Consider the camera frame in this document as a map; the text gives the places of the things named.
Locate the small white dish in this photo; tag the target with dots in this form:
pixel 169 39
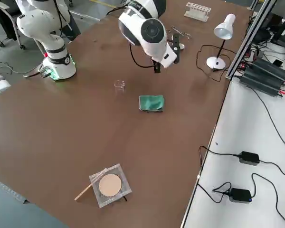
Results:
pixel 182 47

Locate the metal crucible tongs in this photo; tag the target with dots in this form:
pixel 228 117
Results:
pixel 187 35

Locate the grey office chair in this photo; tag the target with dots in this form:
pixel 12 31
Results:
pixel 7 21

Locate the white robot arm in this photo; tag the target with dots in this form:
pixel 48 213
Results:
pixel 54 47

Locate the black computer monitor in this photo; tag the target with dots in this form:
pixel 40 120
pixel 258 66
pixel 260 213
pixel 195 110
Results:
pixel 279 45

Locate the small glass beaker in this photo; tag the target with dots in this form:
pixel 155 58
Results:
pixel 120 89

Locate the aluminium frame post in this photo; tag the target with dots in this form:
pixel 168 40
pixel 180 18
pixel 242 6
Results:
pixel 249 40

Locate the white test tube rack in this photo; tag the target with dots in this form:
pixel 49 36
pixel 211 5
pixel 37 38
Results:
pixel 197 13

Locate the green sponge cloth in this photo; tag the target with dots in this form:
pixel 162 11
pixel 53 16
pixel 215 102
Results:
pixel 152 103

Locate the black power adapter with blue light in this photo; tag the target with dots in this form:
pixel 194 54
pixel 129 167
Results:
pixel 240 195

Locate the black power supply box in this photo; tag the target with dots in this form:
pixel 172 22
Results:
pixel 272 69
pixel 261 82

